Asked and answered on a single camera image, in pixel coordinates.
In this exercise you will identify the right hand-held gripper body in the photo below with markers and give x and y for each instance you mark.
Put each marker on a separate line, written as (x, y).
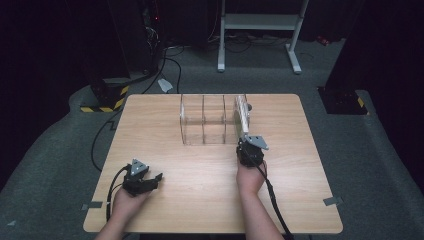
(251, 151)

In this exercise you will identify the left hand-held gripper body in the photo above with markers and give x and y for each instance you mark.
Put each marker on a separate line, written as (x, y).
(135, 183)

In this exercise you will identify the green and white packet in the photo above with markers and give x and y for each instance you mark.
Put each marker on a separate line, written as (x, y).
(242, 115)

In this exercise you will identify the clear acrylic divided organizer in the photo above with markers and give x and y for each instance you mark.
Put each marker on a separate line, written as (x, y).
(208, 123)

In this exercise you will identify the person's left hand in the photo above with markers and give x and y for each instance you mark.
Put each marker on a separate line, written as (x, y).
(126, 206)

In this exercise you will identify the person's right hand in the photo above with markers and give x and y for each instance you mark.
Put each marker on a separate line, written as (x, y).
(250, 178)

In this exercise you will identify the grey tape piece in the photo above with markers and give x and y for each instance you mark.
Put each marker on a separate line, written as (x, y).
(92, 205)
(332, 201)
(11, 223)
(165, 85)

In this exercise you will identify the black stand with striped base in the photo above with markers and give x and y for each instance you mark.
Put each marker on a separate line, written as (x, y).
(343, 101)
(106, 96)

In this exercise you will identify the white metal stand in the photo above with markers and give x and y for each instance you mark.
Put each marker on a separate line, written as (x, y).
(260, 21)

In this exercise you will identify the small red object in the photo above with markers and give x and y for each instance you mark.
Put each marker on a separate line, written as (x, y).
(322, 40)

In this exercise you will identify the dark computer tower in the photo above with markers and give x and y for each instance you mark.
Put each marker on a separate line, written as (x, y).
(136, 33)

